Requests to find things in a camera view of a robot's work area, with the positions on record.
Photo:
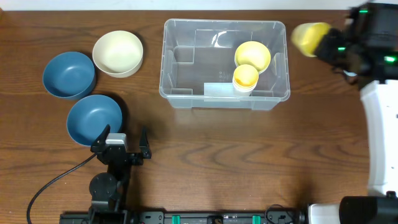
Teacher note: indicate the cream large bowl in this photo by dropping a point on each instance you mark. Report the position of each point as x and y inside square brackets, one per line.
[118, 53]

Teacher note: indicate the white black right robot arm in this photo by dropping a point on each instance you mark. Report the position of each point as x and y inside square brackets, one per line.
[372, 55]

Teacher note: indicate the cream white plastic cup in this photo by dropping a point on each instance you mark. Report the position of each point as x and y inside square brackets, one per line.
[242, 91]

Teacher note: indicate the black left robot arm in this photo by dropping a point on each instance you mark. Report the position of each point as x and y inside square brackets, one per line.
[109, 189]

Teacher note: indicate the clear plastic storage container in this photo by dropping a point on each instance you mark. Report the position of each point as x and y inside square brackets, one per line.
[198, 64]

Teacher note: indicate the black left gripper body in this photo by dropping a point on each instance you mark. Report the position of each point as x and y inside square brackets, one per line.
[132, 161]

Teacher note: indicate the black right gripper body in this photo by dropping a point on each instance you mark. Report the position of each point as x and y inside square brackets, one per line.
[346, 55]

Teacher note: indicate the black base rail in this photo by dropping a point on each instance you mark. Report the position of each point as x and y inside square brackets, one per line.
[277, 216]

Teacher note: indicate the yellow small bowl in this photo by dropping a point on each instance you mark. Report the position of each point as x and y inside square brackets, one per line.
[253, 53]

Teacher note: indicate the dark blue bowl front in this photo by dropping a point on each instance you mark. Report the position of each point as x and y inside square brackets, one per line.
[90, 115]

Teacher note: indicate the dark blue bowl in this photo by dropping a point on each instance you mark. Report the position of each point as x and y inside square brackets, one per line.
[70, 75]
[90, 115]

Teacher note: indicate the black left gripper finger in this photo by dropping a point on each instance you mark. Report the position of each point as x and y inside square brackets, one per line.
[101, 139]
[143, 142]

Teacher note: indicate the yellow cup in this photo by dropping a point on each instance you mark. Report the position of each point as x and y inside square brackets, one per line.
[245, 75]
[306, 37]

